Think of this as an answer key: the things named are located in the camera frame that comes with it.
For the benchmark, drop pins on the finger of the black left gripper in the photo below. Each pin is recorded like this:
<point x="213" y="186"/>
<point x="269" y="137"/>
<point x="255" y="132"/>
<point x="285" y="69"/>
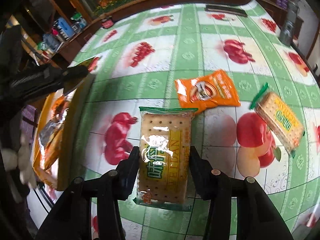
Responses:
<point x="73" y="77"/>

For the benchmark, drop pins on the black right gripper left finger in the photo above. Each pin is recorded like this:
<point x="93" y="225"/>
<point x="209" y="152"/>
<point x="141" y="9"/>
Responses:
<point x="70" y="217"/>

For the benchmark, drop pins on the clear yellow cracker packet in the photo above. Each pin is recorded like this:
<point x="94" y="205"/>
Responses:
<point x="165" y="140"/>
<point x="279" y="117"/>

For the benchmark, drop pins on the orange burger snack packet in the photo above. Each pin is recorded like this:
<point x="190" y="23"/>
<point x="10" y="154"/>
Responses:
<point x="210" y="91"/>

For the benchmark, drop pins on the large silver foil snack packet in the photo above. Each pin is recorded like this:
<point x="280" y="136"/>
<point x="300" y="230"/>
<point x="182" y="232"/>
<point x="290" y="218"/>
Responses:
<point x="50" y="130"/>

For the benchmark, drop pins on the white gloved left hand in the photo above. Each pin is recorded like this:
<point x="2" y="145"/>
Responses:
<point x="20" y="160"/>

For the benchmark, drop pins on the blue plastic container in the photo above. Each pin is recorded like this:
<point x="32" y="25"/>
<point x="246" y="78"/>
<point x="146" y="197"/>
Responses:
<point x="64" y="28"/>

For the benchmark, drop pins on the small red jar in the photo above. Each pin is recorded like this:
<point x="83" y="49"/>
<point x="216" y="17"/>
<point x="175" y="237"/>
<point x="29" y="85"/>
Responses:
<point x="107" y="23"/>

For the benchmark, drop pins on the white tray with yellow rim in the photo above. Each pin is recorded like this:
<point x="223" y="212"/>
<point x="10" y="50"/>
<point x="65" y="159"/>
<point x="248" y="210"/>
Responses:
<point x="59" y="174"/>

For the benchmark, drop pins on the green fruit print tablecloth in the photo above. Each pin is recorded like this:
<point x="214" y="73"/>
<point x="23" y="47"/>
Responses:
<point x="137" y="61"/>

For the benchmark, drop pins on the black remote control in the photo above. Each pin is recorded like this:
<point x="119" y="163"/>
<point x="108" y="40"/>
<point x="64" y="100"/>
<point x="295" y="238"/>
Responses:
<point x="225" y="9"/>

